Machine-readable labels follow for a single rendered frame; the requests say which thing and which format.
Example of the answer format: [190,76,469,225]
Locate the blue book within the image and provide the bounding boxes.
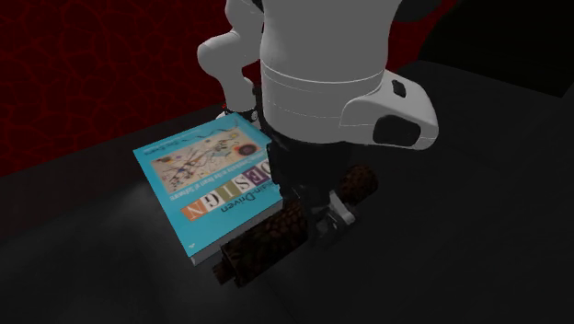
[132,111,284,267]

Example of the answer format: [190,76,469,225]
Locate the black sofa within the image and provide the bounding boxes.
[0,60,574,324]

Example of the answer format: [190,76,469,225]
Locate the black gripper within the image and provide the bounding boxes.
[261,127,361,246]

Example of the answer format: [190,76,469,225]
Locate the brown scaly roll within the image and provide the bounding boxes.
[211,164,379,289]

